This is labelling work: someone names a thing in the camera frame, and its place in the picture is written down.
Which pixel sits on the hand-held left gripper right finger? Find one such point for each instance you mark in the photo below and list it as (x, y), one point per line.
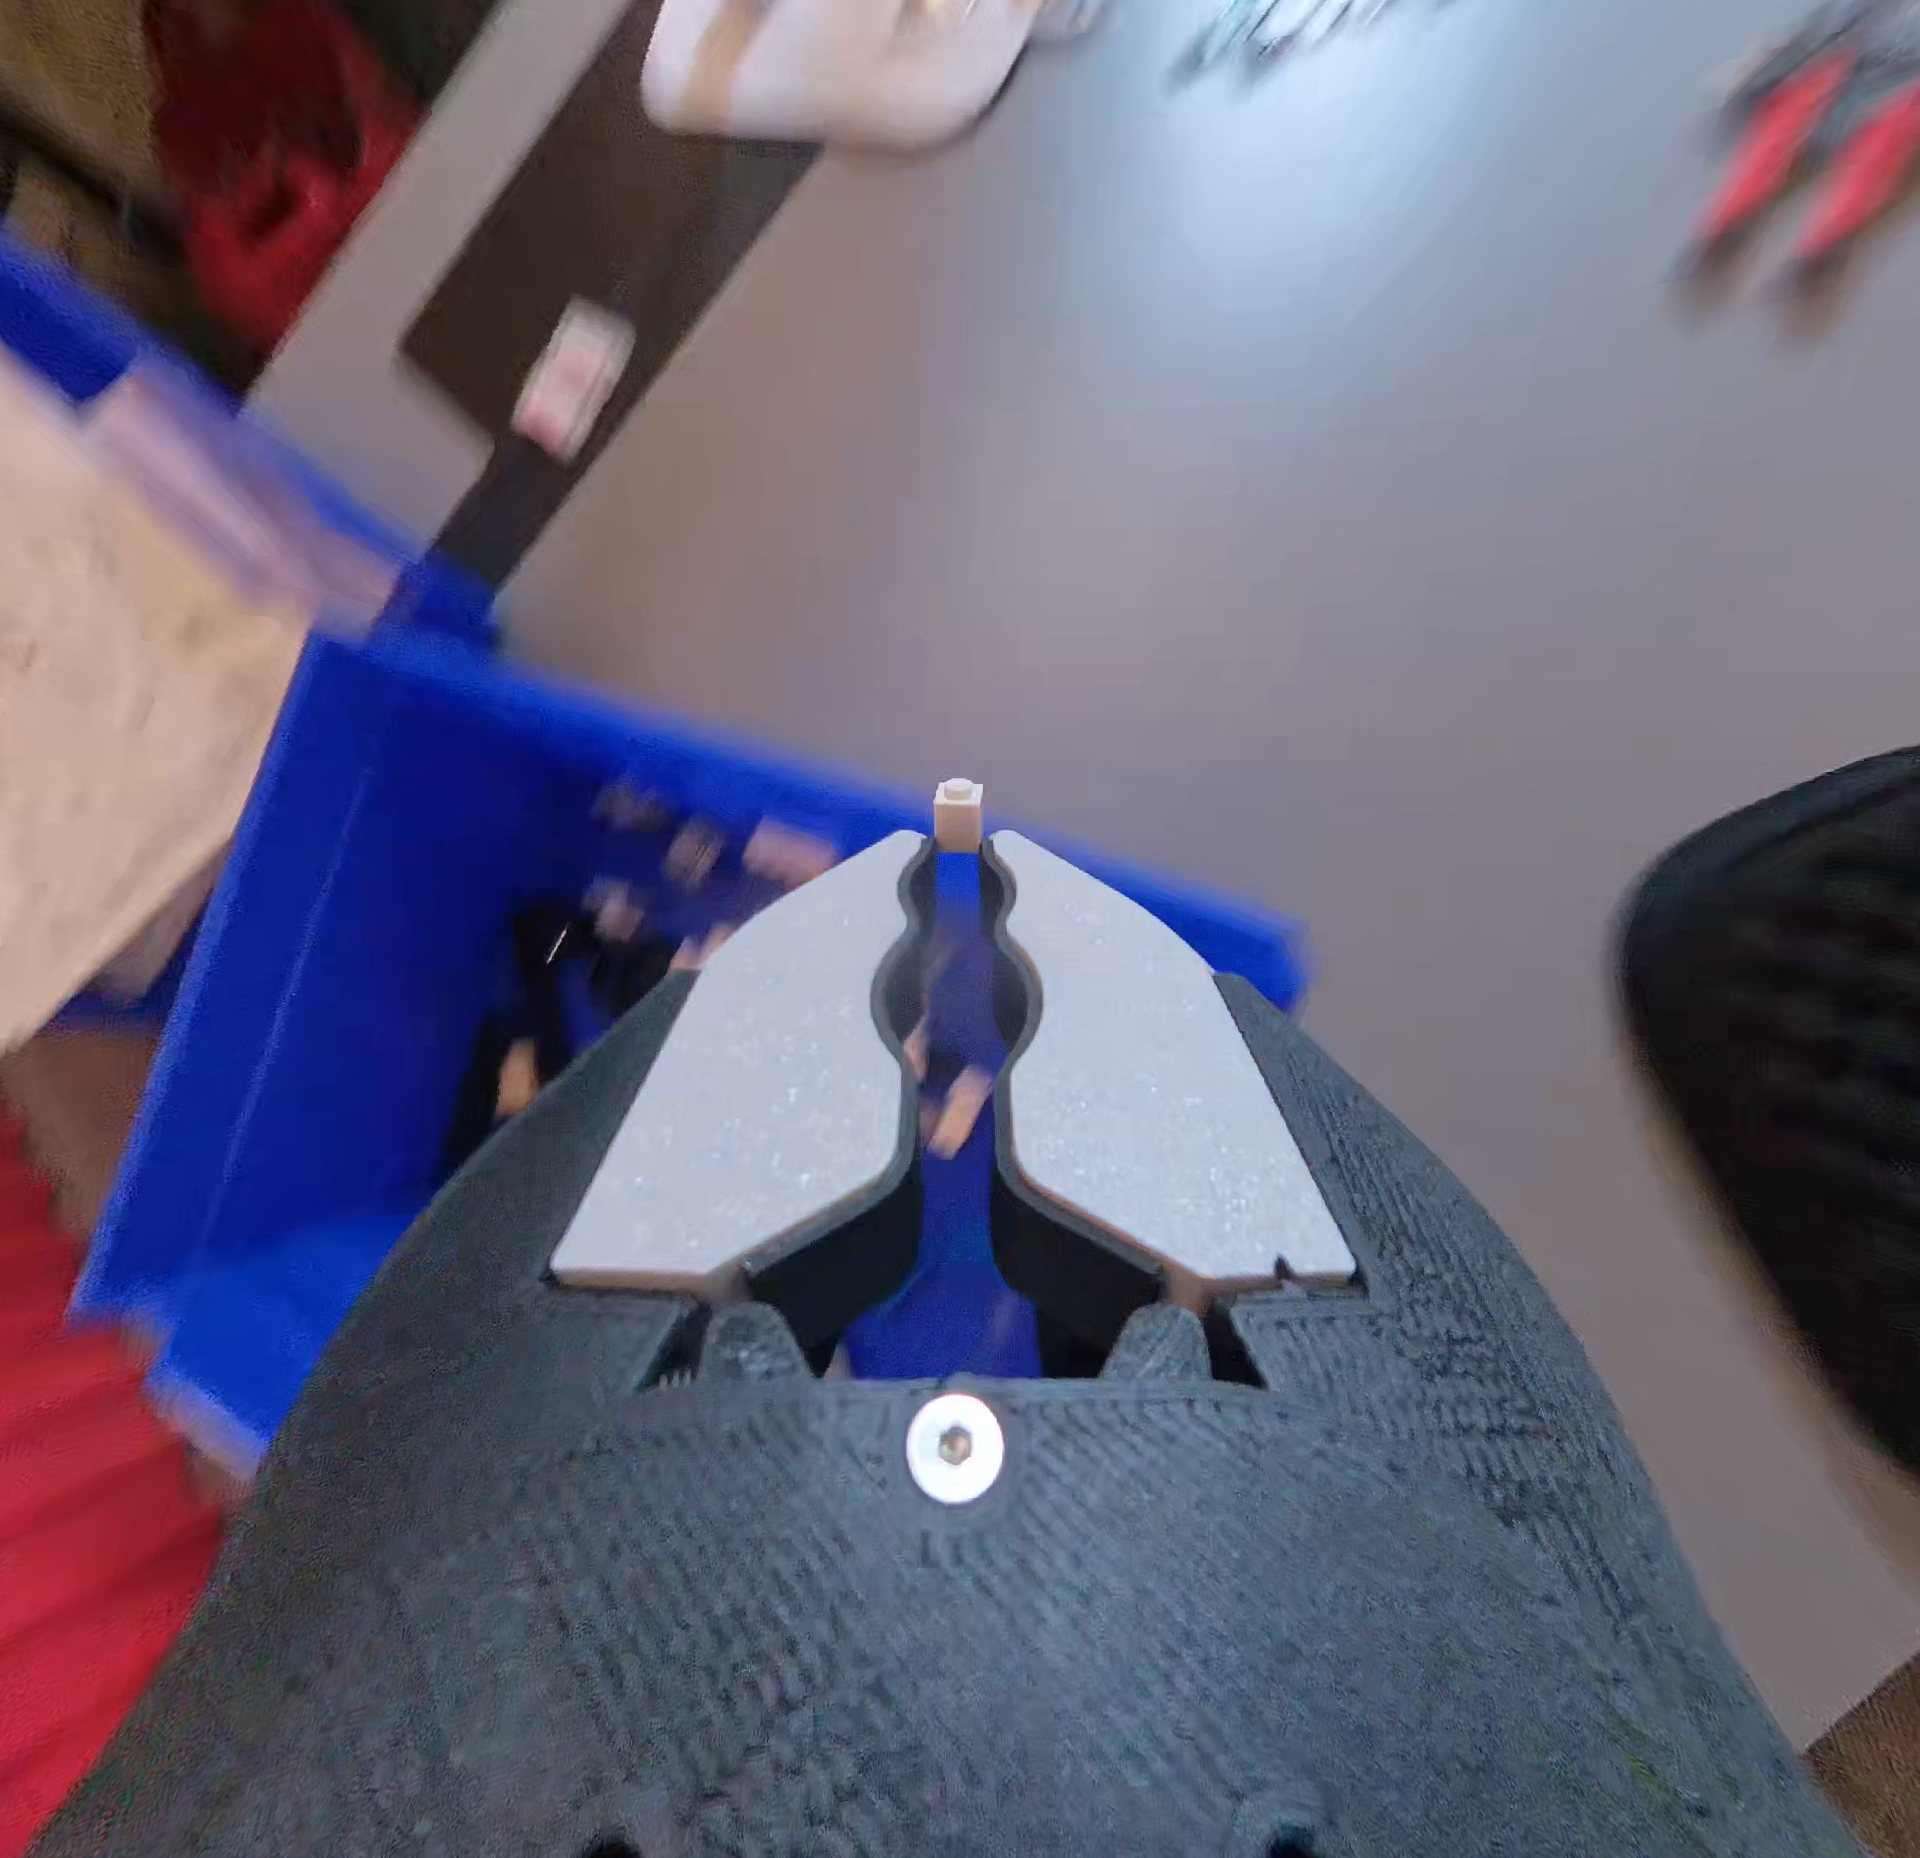
(1170, 1124)

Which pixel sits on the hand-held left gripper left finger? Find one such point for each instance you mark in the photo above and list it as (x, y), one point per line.
(751, 1108)

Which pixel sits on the pile of lego bricks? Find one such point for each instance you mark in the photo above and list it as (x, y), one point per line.
(779, 848)

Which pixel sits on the tiny grey single-stud brick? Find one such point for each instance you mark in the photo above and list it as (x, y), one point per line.
(959, 817)

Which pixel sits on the blue plastic storage bin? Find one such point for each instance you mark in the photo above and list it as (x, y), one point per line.
(330, 913)
(44, 313)

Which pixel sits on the red plastic storage bin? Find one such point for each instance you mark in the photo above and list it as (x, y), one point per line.
(91, 1438)

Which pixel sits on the white printed paper bag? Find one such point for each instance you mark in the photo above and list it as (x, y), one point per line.
(120, 688)

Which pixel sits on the black desk mat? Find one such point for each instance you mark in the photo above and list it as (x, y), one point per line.
(632, 236)

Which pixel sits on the red bag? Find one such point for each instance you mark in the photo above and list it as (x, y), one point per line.
(285, 163)

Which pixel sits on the white wooden book stand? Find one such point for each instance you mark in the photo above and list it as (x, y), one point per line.
(841, 58)

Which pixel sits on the grey red lego beam frame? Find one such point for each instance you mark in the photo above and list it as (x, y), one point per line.
(1786, 163)

